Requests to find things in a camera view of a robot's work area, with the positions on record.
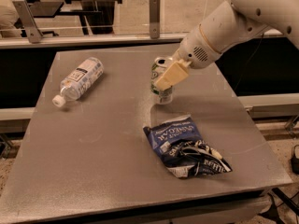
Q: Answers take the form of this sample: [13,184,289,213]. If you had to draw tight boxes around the blue chip bag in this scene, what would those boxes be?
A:
[143,115,232,178]

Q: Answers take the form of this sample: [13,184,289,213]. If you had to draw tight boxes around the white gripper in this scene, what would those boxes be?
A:
[154,24,221,91]

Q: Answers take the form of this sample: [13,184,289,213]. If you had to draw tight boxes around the left metal bracket post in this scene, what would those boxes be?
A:
[13,0,43,44]

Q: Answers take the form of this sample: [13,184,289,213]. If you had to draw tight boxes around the metal guard rail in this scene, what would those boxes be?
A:
[0,28,283,50]

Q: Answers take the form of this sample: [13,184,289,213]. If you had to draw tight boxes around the grey table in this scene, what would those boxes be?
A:
[0,45,291,224]

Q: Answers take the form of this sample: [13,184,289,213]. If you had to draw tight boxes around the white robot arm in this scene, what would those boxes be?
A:
[154,0,299,91]

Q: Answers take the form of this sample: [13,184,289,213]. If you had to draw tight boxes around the middle metal bracket post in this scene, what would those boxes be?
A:
[149,0,160,39]

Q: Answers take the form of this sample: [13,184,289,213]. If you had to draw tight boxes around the metal bracket post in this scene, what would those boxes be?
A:
[13,0,43,44]
[149,0,160,39]

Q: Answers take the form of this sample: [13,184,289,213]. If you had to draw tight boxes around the seated person beige clothes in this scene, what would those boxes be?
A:
[0,0,21,38]

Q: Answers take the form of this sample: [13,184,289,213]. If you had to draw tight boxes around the clear plastic water bottle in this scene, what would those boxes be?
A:
[52,57,104,107]

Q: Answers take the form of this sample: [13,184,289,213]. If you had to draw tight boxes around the silver green 7up can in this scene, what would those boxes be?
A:
[150,56,175,105]

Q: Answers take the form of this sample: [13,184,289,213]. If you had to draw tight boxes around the black background desk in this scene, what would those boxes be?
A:
[30,0,122,35]

